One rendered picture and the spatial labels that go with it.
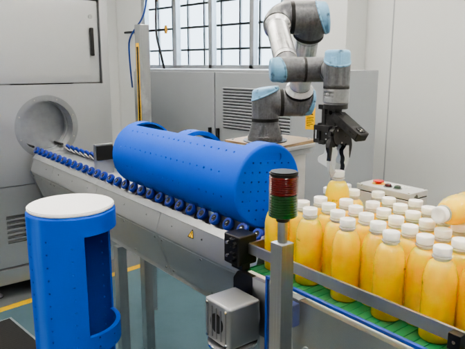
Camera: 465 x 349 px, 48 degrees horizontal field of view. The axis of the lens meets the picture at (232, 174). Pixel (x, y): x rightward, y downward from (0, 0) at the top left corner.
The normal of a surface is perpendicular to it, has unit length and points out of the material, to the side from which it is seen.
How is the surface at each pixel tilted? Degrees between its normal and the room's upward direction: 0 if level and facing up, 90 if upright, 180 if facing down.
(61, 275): 90
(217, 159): 54
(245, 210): 90
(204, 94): 90
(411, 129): 90
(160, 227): 70
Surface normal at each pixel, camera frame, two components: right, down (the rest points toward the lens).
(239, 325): 0.62, 0.16
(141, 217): -0.74, -0.21
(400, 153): -0.71, 0.15
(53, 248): -0.09, 0.21
